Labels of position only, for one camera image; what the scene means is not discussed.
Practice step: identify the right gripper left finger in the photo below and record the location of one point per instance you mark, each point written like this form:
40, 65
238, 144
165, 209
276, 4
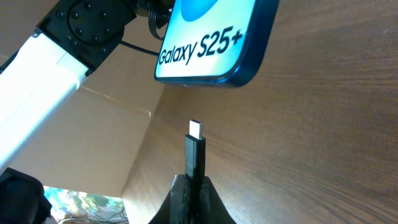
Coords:
175, 209

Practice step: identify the blue Galaxy smartphone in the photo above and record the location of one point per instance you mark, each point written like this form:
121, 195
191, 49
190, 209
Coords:
215, 42

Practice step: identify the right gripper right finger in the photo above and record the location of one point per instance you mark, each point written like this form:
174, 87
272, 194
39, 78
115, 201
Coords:
212, 208

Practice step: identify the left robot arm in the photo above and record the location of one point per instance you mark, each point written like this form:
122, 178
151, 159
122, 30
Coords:
68, 45

